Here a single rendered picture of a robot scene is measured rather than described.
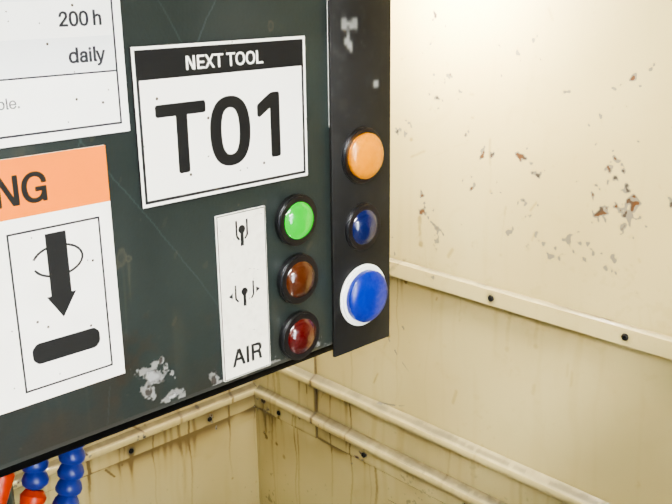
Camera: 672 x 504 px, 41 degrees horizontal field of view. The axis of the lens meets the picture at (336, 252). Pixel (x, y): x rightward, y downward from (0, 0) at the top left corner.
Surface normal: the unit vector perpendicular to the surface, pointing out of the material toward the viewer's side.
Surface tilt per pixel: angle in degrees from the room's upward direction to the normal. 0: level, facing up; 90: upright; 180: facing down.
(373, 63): 90
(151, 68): 90
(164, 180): 90
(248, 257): 90
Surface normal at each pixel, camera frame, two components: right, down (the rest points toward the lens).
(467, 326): -0.73, 0.21
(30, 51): 0.69, 0.20
